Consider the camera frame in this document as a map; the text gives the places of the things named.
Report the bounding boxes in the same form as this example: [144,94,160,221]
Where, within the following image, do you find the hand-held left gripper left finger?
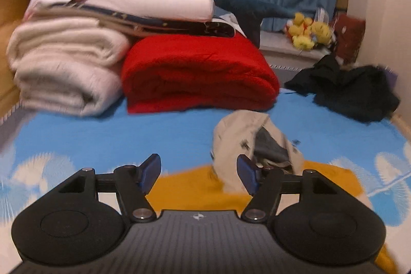
[53,153,162,223]

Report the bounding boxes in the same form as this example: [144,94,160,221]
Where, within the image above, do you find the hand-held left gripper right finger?
[237,155,341,223]

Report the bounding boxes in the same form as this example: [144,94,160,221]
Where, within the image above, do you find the beige and mustard hooded jacket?
[146,110,398,274]

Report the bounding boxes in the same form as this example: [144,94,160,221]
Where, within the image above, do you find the black clothes pile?
[284,54,400,123]

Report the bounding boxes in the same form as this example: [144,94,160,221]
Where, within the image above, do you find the blue cloud printed bed sheet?
[0,88,411,274]

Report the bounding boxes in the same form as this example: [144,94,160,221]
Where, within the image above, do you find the red folded blanket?
[120,35,281,114]

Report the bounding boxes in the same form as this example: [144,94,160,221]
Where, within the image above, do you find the white fluffy folded blanket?
[6,17,133,117]

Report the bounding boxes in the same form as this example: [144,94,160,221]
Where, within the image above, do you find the dark patterned folded cloth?
[32,6,237,39]

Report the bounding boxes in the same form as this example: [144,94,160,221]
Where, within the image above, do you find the yellow plush toys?
[287,12,333,51]

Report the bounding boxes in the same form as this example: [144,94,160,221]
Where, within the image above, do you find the white folded sheet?
[87,0,216,23]

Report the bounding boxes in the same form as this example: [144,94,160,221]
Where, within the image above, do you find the purple box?
[384,67,399,91]

